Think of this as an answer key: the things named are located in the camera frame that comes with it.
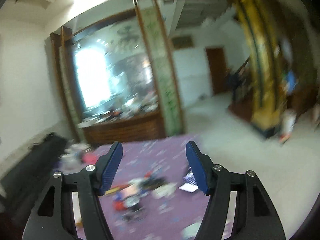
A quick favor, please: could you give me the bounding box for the black sofa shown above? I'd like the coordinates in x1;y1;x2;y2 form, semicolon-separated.
1;133;67;227

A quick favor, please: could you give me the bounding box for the wooden sideboard cabinet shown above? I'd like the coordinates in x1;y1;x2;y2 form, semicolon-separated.
82;111;166;145

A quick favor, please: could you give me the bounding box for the gold pillar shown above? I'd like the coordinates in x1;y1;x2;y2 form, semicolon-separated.
231;0;286;139

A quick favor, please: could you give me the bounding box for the clear plastic bags pile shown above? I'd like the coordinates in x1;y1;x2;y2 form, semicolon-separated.
59;143;92;168

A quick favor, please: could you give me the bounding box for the brown wooden door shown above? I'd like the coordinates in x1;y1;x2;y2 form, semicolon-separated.
206;47;228;95

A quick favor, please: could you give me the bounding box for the purple floral tablecloth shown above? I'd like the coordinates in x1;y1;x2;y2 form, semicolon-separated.
99;135;209;239

